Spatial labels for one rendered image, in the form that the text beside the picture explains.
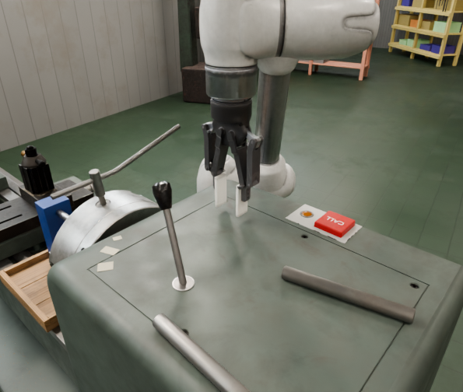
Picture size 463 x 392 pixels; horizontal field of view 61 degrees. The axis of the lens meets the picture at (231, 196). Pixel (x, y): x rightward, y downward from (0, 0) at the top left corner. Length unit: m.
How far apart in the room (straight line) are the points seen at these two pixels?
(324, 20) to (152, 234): 0.48
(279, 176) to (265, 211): 0.69
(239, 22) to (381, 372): 0.52
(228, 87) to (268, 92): 0.64
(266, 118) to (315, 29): 0.73
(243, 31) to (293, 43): 0.08
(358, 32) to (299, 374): 0.51
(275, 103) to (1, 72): 3.98
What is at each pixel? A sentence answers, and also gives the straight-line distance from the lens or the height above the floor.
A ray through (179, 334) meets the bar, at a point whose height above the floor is 1.28.
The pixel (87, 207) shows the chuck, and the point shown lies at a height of 1.23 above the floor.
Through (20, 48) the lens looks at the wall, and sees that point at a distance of 5.08.
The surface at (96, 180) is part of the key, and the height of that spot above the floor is 1.30.
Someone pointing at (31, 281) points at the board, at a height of 0.88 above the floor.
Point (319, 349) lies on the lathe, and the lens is 0.57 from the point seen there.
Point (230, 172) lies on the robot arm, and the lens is 1.52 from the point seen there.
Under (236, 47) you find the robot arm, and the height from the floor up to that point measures 1.59.
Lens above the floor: 1.69
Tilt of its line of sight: 29 degrees down
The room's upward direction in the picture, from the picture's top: straight up
